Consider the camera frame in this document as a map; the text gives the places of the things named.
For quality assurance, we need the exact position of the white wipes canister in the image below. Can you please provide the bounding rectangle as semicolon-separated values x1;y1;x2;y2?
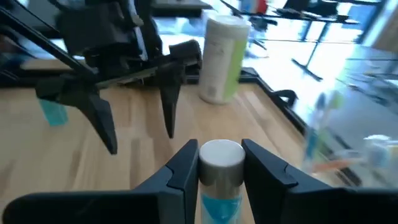
198;14;252;105

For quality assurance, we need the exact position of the clear acrylic organizer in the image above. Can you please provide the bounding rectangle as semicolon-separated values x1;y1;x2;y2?
303;124;398;189

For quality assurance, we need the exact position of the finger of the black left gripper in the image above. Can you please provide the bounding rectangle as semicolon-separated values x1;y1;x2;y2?
157;63;186;139
58;90;118;156

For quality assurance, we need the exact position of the orange white toothbrush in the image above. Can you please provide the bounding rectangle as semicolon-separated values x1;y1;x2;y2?
310;157;368;174

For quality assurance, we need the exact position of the blue mouthwash bottle white cap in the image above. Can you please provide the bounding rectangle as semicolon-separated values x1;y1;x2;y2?
363;134;392;169
198;139;246;224
39;98;69;127

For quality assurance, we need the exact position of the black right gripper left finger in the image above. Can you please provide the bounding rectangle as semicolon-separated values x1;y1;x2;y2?
134;139;200;224

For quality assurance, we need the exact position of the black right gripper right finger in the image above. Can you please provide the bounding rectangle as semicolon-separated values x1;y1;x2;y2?
241;139;332;224

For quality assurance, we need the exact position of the green toothbrush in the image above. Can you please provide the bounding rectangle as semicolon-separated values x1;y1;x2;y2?
323;90;345;150

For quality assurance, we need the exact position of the black desk frame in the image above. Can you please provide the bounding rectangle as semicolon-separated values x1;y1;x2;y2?
219;0;385;82

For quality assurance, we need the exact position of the black strap handle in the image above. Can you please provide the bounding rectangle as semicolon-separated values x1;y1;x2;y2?
273;89;299;108

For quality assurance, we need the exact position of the blue toothbrush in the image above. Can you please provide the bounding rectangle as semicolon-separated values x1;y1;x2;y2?
306;93;327;164

